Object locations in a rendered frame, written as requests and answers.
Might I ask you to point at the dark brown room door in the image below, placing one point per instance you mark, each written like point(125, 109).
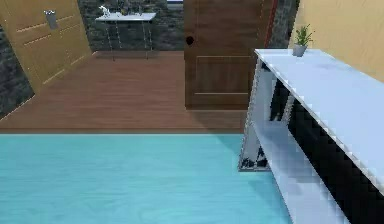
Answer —
point(220, 53)

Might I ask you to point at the white side table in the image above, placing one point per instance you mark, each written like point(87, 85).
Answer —
point(128, 17)

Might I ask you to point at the potted green plant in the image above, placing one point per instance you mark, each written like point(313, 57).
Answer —
point(302, 41)

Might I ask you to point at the white figurine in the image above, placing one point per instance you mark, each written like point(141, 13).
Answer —
point(105, 11)

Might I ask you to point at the white shelf unit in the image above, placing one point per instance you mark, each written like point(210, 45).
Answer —
point(333, 96)

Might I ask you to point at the light wooden room door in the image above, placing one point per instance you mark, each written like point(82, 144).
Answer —
point(46, 36)

